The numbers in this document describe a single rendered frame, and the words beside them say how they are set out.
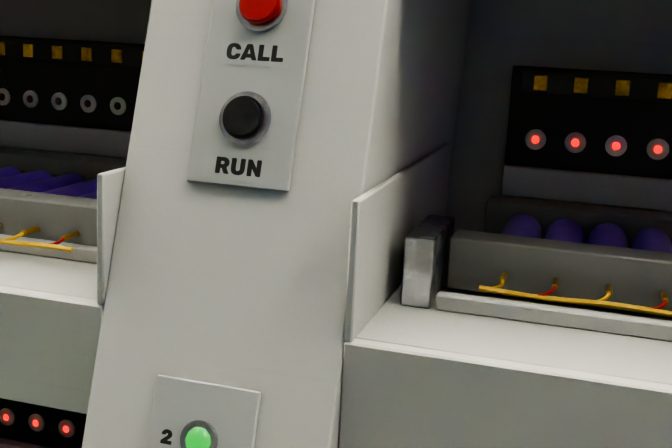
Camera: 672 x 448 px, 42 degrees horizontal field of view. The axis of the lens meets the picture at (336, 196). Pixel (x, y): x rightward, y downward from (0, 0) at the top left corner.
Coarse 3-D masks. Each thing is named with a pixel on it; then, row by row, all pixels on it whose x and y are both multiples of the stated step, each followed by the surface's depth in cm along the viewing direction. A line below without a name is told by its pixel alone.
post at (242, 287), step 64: (192, 0) 34; (320, 0) 32; (384, 0) 32; (448, 0) 44; (192, 64) 33; (320, 64) 32; (384, 64) 32; (448, 64) 46; (192, 128) 33; (320, 128) 32; (384, 128) 33; (448, 128) 48; (128, 192) 33; (192, 192) 33; (256, 192) 32; (320, 192) 32; (448, 192) 50; (128, 256) 33; (192, 256) 32; (256, 256) 32; (320, 256) 31; (128, 320) 33; (192, 320) 32; (256, 320) 31; (320, 320) 31; (128, 384) 32; (256, 384) 31; (320, 384) 31
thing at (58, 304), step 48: (0, 144) 56; (48, 144) 55; (96, 144) 54; (0, 288) 35; (48, 288) 35; (96, 288) 35; (0, 336) 35; (48, 336) 34; (96, 336) 33; (0, 384) 35; (48, 384) 34
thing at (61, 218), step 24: (0, 192) 41; (24, 192) 42; (0, 216) 41; (24, 216) 40; (48, 216) 40; (72, 216) 39; (96, 216) 39; (0, 240) 39; (72, 240) 40; (96, 240) 39
